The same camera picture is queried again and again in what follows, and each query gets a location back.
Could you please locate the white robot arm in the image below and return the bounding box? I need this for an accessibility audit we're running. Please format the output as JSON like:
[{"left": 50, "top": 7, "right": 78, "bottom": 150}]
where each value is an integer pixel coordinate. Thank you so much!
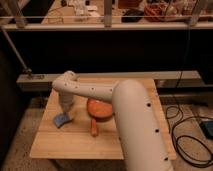
[{"left": 52, "top": 71, "right": 174, "bottom": 171}]

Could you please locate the orange bowl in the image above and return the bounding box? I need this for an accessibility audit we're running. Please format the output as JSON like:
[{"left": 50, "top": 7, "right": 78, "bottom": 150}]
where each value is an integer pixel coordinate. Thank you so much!
[{"left": 87, "top": 98, "right": 113, "bottom": 119}]

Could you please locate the orange carrot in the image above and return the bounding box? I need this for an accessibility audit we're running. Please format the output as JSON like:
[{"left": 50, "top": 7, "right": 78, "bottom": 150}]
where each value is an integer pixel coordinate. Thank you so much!
[{"left": 91, "top": 119, "right": 98, "bottom": 137}]

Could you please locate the metal diagonal rod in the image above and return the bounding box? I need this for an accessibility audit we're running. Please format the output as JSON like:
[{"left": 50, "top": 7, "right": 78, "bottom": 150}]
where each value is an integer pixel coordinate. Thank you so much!
[{"left": 0, "top": 26, "right": 32, "bottom": 77}]

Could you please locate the black object on shelf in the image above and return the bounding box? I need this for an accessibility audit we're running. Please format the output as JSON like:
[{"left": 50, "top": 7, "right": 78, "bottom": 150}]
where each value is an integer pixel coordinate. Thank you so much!
[{"left": 121, "top": 9, "right": 144, "bottom": 23}]

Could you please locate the grey low beam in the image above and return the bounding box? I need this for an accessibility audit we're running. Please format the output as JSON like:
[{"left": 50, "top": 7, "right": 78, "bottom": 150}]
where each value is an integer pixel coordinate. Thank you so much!
[{"left": 16, "top": 71, "right": 202, "bottom": 92}]

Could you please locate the red basket on shelf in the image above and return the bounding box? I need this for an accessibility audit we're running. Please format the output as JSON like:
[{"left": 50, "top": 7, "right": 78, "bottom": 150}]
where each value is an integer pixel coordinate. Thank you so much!
[{"left": 144, "top": 3, "right": 180, "bottom": 22}]

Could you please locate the dark power adapter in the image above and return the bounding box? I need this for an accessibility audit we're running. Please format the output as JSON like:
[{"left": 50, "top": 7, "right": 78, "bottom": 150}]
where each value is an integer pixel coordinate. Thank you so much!
[{"left": 199, "top": 121, "right": 213, "bottom": 140}]

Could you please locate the black floor cable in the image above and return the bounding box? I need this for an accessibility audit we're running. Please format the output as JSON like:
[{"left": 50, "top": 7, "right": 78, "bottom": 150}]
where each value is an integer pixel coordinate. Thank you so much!
[{"left": 164, "top": 104, "right": 213, "bottom": 169}]

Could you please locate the black hanging cable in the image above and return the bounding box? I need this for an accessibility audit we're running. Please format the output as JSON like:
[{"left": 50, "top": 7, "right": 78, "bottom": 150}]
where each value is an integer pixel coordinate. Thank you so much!
[{"left": 175, "top": 28, "right": 192, "bottom": 89}]

